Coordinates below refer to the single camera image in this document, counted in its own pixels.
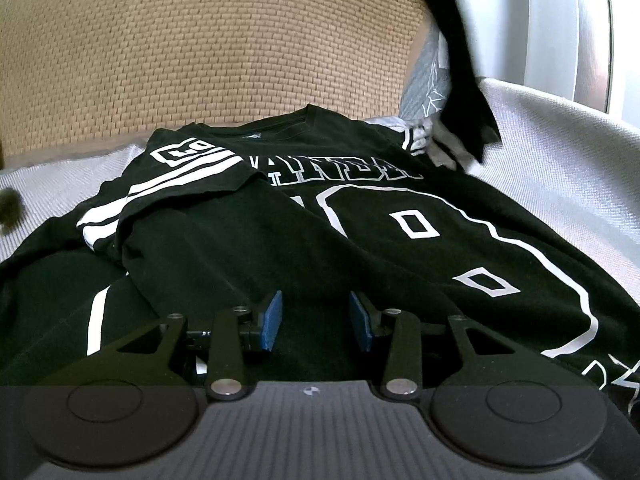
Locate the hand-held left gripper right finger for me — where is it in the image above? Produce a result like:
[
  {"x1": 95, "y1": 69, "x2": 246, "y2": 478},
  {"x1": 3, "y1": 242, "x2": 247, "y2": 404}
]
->
[{"x1": 349, "y1": 290, "x2": 528, "y2": 398}]

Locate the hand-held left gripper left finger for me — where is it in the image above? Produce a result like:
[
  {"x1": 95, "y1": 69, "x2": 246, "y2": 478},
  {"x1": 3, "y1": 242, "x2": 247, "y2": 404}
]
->
[{"x1": 102, "y1": 290, "x2": 286, "y2": 402}]

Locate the black jersey t-shirt white print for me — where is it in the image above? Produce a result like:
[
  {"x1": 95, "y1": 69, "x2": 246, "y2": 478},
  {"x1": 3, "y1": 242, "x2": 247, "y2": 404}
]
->
[
  {"x1": 77, "y1": 104, "x2": 640, "y2": 411},
  {"x1": 0, "y1": 175, "x2": 211, "y2": 387}
]

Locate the grey pillow white line pattern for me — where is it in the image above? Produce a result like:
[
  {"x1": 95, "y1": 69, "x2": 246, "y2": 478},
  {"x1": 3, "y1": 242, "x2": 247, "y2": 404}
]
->
[{"x1": 397, "y1": 20, "x2": 481, "y2": 172}]

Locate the tan woven mattress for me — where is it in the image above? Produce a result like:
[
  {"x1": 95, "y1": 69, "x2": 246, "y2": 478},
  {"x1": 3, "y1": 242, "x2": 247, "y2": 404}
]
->
[{"x1": 0, "y1": 0, "x2": 432, "y2": 171}]

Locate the grey tabby cat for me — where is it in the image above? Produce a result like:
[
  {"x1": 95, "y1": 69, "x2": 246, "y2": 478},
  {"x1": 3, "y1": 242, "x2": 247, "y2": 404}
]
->
[{"x1": 0, "y1": 187, "x2": 24, "y2": 235}]

